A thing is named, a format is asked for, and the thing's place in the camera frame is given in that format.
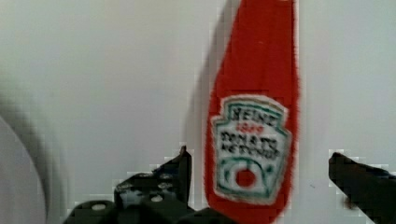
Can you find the lilac round plate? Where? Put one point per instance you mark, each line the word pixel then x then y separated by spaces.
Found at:
pixel 22 200

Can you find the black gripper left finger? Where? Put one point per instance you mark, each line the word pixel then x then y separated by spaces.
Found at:
pixel 171 180

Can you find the red plush ketchup bottle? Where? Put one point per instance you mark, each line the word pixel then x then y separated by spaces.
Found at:
pixel 252 123

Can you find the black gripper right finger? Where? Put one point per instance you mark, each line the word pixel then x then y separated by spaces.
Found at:
pixel 371 189

